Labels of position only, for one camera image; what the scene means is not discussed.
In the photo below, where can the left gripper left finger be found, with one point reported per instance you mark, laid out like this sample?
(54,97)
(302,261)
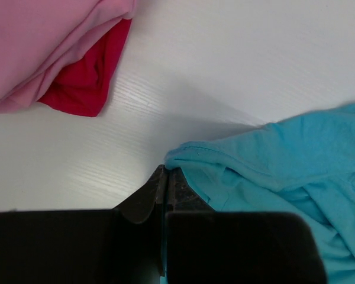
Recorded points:
(118,245)

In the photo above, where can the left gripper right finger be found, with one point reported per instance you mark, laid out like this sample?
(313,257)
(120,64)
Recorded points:
(208,246)

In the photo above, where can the turquoise t shirt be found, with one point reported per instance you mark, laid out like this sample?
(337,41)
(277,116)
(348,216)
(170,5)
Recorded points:
(303,165)

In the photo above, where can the red folded t shirt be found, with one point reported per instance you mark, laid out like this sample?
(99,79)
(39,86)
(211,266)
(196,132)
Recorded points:
(81,88)

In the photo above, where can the pink folded t shirt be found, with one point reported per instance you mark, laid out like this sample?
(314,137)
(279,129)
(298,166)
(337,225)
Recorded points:
(39,38)

